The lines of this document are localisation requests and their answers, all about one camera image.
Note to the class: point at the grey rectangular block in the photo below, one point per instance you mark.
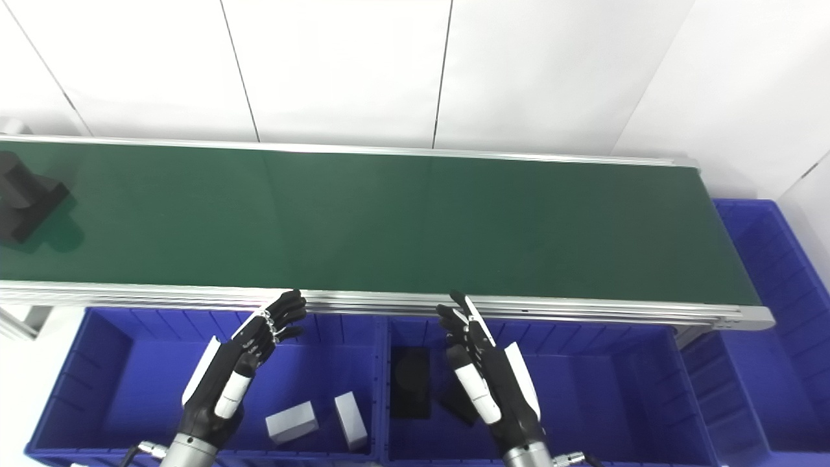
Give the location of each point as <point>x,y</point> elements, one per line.
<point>350,421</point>
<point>292,423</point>

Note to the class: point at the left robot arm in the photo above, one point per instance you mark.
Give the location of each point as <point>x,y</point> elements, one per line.
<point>188,453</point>

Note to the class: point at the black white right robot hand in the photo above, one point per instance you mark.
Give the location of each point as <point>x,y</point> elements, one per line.
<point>493,383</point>

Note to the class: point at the green conveyor belt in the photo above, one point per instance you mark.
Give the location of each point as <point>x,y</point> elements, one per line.
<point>583,310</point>
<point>389,220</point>

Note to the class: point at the blue plastic bin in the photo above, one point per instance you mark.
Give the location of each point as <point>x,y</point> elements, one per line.
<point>778,363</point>
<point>596,389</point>
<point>149,376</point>

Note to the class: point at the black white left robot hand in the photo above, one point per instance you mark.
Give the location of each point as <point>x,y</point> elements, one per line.
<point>227,376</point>

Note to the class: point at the aluminium conveyor leg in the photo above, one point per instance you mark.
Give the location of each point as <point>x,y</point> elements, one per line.
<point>19,321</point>
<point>690,336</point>

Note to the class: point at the black cylinder block part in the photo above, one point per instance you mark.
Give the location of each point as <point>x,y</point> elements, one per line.
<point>457,405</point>
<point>410,383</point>
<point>26,194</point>

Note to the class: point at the grey conveyor end housing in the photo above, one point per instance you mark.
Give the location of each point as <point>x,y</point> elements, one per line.
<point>13,126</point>

